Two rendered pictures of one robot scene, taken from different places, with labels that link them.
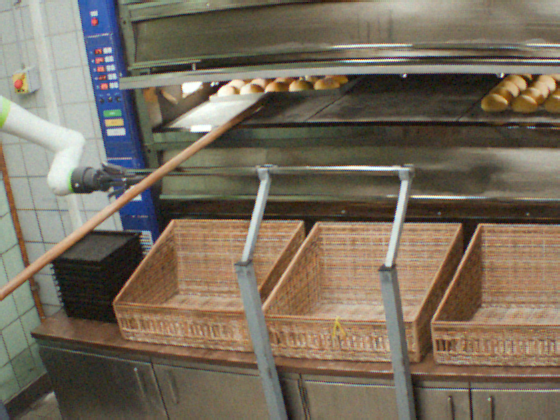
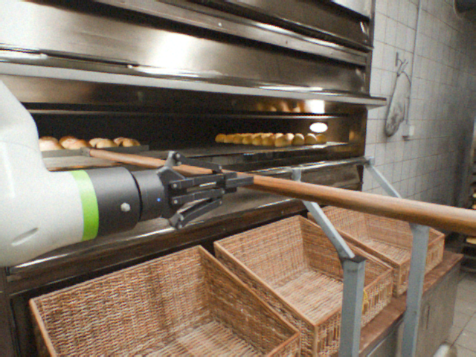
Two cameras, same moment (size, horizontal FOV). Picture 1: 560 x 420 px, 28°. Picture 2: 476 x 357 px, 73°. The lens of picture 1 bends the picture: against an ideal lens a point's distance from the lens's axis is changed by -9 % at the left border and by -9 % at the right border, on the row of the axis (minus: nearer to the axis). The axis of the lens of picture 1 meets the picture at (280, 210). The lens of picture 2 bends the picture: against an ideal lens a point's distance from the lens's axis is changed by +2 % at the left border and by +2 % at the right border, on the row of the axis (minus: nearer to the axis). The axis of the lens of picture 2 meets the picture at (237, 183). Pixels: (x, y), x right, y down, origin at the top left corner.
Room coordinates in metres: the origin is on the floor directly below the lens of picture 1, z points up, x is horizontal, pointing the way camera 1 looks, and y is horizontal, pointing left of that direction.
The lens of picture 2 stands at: (3.47, 0.99, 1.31)
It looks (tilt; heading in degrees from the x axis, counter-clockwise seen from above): 11 degrees down; 285
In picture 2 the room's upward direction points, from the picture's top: straight up
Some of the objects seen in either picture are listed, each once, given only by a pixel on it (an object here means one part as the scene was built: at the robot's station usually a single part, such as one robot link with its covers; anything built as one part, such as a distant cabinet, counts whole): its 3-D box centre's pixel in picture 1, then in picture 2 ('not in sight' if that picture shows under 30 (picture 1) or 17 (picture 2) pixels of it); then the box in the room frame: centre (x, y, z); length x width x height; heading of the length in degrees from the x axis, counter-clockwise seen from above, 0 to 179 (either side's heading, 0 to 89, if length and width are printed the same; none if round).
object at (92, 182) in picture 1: (100, 179); (158, 193); (3.71, 0.56, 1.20); 0.09 x 0.07 x 0.08; 56
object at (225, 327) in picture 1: (210, 282); (170, 341); (3.85, 0.28, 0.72); 0.56 x 0.49 x 0.28; 58
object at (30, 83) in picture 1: (25, 80); not in sight; (4.54, 0.93, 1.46); 0.10 x 0.07 x 0.10; 57
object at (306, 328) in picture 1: (366, 289); (304, 272); (3.52, -0.22, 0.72); 0.56 x 0.49 x 0.28; 58
